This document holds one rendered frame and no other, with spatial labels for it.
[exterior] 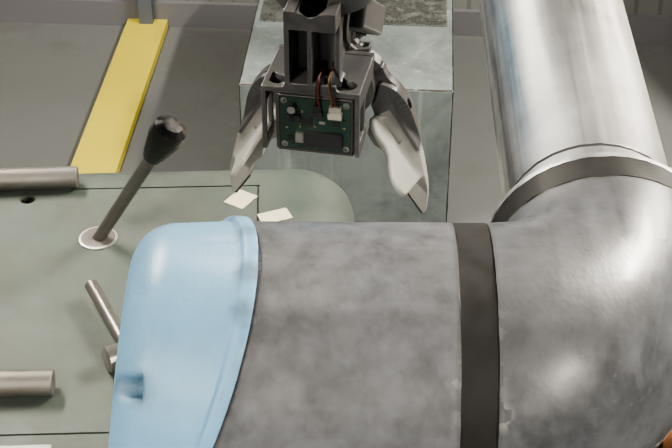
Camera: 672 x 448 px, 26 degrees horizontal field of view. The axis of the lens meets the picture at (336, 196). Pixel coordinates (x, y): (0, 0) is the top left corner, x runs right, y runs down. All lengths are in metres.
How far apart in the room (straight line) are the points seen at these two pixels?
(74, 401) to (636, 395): 0.73
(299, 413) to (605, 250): 0.13
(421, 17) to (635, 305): 3.11
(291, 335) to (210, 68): 3.70
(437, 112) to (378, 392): 2.86
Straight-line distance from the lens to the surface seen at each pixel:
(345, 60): 1.05
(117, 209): 1.34
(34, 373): 1.21
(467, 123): 3.95
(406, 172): 1.08
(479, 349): 0.52
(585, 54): 0.69
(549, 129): 0.65
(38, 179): 1.44
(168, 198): 1.43
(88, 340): 1.26
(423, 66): 3.43
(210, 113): 3.99
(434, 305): 0.52
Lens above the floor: 2.06
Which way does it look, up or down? 34 degrees down
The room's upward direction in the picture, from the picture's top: straight up
